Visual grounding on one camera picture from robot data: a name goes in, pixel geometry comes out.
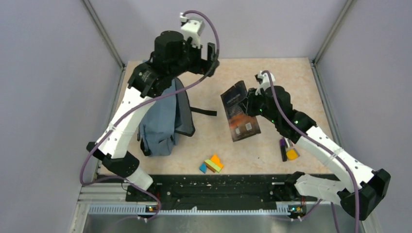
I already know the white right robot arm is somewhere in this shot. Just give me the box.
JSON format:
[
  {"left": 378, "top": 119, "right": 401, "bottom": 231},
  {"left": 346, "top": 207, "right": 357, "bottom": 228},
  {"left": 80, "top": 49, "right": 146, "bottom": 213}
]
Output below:
[{"left": 238, "top": 86, "right": 391, "bottom": 221}]

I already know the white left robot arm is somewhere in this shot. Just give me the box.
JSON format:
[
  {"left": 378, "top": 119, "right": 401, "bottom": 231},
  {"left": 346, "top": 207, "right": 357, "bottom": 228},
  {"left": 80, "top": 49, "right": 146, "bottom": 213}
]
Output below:
[{"left": 86, "top": 31, "right": 220, "bottom": 201}]

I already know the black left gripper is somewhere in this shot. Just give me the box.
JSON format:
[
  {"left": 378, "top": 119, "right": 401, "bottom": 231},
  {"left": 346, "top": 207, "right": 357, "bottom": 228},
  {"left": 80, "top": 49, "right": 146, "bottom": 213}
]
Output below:
[{"left": 169, "top": 36, "right": 219, "bottom": 79}]

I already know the yellow grey sharpener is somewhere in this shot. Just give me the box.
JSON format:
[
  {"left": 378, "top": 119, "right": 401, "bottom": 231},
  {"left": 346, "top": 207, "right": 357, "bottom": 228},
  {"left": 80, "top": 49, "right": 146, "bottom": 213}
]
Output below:
[{"left": 286, "top": 148, "right": 300, "bottom": 161}]

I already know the blue eraser wedge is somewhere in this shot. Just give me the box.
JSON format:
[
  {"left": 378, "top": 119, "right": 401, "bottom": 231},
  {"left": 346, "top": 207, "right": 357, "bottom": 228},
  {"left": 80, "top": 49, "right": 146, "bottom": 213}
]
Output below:
[{"left": 199, "top": 163, "right": 207, "bottom": 174}]

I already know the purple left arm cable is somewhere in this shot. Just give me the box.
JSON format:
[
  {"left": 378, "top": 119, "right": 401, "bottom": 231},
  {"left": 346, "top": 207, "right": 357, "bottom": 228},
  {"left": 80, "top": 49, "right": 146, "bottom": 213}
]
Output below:
[{"left": 79, "top": 9, "right": 221, "bottom": 222}]

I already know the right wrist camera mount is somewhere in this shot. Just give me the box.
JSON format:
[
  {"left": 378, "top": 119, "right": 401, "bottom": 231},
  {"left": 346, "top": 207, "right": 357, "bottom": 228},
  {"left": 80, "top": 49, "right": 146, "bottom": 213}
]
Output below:
[{"left": 255, "top": 71, "right": 276, "bottom": 96}]

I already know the aluminium frame rail left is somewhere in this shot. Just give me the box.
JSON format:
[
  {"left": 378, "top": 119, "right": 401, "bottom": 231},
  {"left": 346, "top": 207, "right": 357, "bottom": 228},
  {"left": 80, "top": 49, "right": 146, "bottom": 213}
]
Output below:
[{"left": 80, "top": 0, "right": 125, "bottom": 69}]

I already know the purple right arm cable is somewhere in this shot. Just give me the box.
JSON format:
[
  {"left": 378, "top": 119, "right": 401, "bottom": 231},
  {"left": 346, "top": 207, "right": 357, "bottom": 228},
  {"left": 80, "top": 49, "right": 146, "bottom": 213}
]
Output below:
[{"left": 262, "top": 70, "right": 361, "bottom": 233}]

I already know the blue student backpack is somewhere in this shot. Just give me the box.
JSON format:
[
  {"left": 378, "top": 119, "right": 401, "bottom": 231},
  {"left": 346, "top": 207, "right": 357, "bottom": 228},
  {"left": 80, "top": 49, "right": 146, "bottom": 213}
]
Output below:
[{"left": 137, "top": 91, "right": 217, "bottom": 156}]

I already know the aluminium frame rail right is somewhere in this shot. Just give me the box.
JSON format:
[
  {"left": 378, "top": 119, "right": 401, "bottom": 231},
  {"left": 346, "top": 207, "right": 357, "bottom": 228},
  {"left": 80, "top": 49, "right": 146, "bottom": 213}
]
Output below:
[{"left": 312, "top": 0, "right": 357, "bottom": 67}]

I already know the purple cap black marker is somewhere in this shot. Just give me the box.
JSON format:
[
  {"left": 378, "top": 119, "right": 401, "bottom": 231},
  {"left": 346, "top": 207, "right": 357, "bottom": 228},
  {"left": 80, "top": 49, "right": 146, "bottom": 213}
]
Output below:
[{"left": 279, "top": 138, "right": 288, "bottom": 162}]

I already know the green brown eraser block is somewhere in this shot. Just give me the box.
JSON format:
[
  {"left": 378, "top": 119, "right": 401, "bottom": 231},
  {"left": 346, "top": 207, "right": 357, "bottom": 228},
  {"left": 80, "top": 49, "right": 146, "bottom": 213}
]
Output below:
[{"left": 204, "top": 160, "right": 222, "bottom": 173}]

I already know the aluminium frame rail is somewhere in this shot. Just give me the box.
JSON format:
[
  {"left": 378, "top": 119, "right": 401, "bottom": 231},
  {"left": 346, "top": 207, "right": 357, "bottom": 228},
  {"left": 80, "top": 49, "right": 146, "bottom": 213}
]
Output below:
[
  {"left": 312, "top": 0, "right": 357, "bottom": 67},
  {"left": 80, "top": 0, "right": 125, "bottom": 69}
]

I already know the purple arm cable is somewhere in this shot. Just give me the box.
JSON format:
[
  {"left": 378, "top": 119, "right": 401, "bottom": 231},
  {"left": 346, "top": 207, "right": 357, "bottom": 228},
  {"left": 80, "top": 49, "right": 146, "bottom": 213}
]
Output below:
[
  {"left": 79, "top": 9, "right": 221, "bottom": 222},
  {"left": 262, "top": 70, "right": 361, "bottom": 233}
]

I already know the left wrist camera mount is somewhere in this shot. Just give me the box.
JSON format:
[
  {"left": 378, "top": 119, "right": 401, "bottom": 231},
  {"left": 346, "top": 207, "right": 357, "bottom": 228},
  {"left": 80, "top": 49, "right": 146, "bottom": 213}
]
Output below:
[{"left": 180, "top": 13, "right": 205, "bottom": 49}]

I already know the orange eraser block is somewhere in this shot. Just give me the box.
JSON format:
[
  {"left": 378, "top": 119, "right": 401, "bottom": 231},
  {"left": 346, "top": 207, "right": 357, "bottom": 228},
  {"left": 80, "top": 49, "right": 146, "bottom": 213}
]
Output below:
[{"left": 210, "top": 154, "right": 223, "bottom": 168}]

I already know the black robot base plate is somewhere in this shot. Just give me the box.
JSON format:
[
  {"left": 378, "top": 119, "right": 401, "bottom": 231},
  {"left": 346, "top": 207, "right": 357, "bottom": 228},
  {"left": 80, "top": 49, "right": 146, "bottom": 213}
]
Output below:
[{"left": 124, "top": 174, "right": 317, "bottom": 211}]

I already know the dark brown bottom book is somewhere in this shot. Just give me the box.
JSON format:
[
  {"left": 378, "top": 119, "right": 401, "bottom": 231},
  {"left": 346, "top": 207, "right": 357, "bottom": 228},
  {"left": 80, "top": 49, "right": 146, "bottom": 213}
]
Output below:
[{"left": 221, "top": 81, "right": 261, "bottom": 142}]

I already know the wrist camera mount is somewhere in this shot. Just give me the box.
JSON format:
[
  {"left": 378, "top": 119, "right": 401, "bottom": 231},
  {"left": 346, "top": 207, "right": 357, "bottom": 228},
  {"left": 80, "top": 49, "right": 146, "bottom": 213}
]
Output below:
[
  {"left": 180, "top": 13, "right": 205, "bottom": 49},
  {"left": 255, "top": 71, "right": 276, "bottom": 96}
]

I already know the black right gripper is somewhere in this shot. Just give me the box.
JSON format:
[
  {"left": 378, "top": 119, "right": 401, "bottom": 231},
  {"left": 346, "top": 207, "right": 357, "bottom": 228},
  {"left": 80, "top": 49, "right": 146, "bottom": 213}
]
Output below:
[{"left": 238, "top": 86, "right": 279, "bottom": 124}]

